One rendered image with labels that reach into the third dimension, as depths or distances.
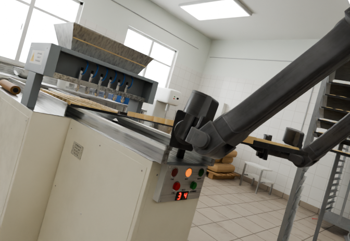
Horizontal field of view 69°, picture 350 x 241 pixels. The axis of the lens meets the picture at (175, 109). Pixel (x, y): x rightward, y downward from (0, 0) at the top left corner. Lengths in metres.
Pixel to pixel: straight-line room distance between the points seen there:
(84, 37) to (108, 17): 3.54
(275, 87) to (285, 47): 5.22
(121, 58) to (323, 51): 1.27
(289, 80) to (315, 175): 4.57
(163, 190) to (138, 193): 0.09
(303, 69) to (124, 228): 0.78
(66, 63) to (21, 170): 0.58
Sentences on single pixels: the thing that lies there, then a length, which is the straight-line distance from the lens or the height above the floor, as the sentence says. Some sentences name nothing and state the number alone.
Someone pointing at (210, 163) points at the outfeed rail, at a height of 0.85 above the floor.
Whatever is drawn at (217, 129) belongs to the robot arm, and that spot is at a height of 1.02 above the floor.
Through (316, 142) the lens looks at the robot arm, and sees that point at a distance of 1.07.
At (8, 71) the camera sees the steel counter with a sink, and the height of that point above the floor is 0.91.
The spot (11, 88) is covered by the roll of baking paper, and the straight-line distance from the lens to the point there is 1.97.
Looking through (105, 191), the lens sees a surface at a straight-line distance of 1.11.
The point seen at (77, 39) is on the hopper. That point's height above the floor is 1.25.
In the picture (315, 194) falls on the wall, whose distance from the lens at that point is 5.07.
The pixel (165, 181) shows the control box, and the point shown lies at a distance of 0.93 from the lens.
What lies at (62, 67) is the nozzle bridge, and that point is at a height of 1.08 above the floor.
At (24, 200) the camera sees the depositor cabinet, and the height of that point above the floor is 0.39.
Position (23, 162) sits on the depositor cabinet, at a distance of 1.46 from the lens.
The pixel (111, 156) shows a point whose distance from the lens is 1.09.
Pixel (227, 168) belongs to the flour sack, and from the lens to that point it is 5.08.
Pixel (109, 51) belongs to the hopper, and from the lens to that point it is 1.57.
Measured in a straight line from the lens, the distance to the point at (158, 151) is 0.89.
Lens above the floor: 1.03
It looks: level
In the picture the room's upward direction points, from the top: 16 degrees clockwise
